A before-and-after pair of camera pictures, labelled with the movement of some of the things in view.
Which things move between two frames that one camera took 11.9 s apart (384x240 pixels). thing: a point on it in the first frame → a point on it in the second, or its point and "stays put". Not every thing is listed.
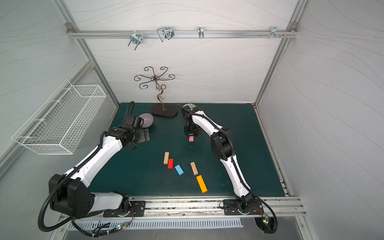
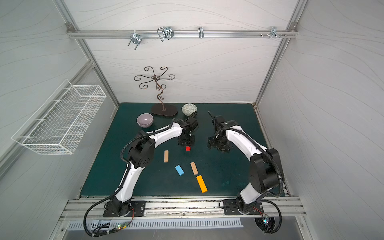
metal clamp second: [166, 32] stays put
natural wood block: [166, 158] stays put
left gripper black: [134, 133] → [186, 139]
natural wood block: [194, 168] stays put
